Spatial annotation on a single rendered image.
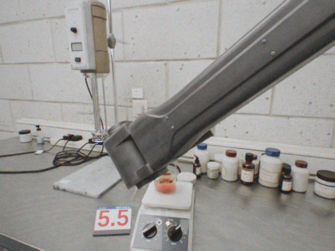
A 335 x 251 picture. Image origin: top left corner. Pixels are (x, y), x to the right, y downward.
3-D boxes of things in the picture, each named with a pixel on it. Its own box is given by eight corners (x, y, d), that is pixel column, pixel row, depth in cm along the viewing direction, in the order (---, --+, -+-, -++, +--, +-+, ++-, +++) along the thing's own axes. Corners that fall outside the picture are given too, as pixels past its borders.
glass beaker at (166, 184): (163, 182, 62) (163, 155, 60) (181, 189, 59) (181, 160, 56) (146, 193, 57) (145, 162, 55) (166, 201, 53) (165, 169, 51)
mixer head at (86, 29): (89, 78, 68) (81, -10, 62) (63, 78, 72) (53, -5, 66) (116, 78, 81) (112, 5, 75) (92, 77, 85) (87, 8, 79)
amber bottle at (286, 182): (277, 187, 76) (279, 165, 74) (285, 186, 77) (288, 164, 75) (283, 193, 73) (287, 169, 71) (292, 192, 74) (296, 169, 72)
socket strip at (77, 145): (108, 153, 110) (108, 145, 109) (49, 144, 124) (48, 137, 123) (114, 150, 115) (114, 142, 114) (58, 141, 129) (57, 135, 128)
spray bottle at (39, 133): (40, 144, 125) (36, 126, 123) (35, 143, 127) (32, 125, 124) (45, 142, 128) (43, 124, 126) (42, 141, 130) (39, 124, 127)
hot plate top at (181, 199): (190, 210, 50) (190, 207, 50) (140, 206, 52) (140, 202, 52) (192, 185, 62) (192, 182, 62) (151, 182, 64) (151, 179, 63)
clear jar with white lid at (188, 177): (191, 193, 73) (192, 171, 71) (198, 203, 67) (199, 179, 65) (174, 195, 71) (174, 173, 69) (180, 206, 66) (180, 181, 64)
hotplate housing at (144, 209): (190, 267, 45) (191, 234, 43) (129, 259, 47) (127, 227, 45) (194, 205, 66) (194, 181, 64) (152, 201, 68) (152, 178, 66)
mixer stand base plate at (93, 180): (97, 197, 70) (97, 195, 70) (51, 186, 77) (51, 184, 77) (142, 163, 97) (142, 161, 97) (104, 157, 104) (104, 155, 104)
